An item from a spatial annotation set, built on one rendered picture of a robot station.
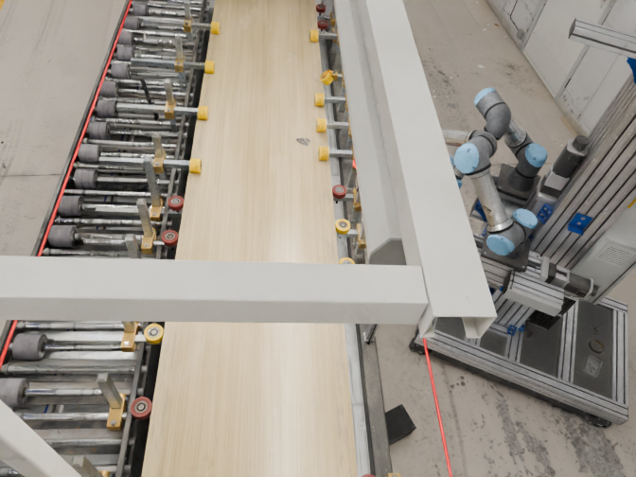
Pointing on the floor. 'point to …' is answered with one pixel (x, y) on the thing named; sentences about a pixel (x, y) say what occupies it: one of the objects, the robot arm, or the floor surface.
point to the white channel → (432, 243)
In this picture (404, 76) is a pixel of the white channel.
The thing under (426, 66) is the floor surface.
